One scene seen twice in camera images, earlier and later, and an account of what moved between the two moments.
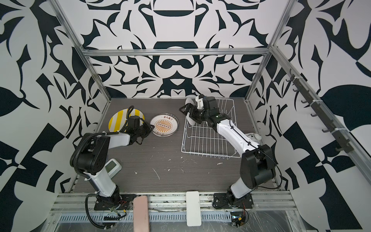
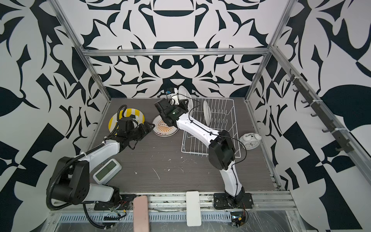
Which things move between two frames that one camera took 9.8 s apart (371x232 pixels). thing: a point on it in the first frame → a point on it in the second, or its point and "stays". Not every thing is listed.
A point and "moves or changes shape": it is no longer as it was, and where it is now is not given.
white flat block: (193, 209) stays
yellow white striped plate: (117, 121) stays
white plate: (191, 120) moves or changes shape
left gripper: (149, 127) stays
